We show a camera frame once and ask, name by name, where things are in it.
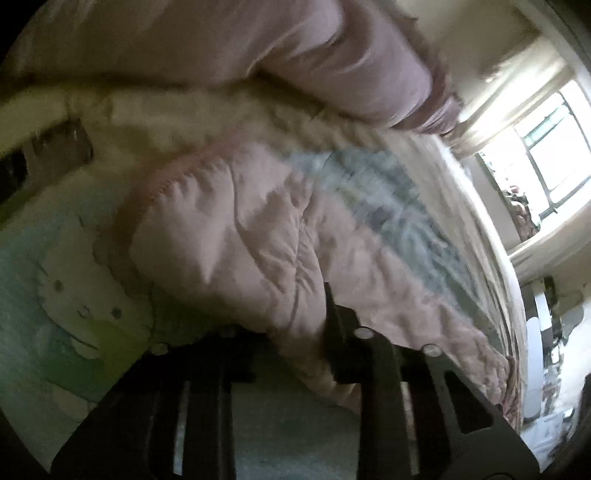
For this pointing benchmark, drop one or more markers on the cartoon printed bed sheet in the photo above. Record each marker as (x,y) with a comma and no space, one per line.
(55,286)

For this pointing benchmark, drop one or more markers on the white curtain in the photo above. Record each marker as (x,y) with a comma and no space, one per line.
(508,87)

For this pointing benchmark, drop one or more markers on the pink duvet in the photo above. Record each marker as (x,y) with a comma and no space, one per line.
(240,41)

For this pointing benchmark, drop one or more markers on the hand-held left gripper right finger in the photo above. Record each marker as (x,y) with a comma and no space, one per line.
(342,344)

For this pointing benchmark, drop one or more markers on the pink quilted blanket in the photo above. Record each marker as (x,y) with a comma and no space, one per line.
(240,249)

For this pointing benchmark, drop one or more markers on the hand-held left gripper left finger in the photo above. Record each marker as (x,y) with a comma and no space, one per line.
(207,364)

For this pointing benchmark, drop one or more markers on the window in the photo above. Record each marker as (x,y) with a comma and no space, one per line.
(549,152)

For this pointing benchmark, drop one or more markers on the white desk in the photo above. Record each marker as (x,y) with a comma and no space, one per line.
(535,341)

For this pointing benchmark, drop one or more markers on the windowsill clutter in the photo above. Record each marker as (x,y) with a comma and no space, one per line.
(521,212)

